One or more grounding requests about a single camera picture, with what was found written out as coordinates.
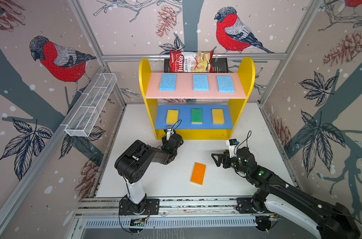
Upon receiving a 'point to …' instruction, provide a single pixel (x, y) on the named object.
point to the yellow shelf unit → (150, 105)
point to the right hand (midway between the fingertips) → (215, 156)
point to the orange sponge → (198, 173)
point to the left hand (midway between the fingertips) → (172, 136)
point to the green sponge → (196, 116)
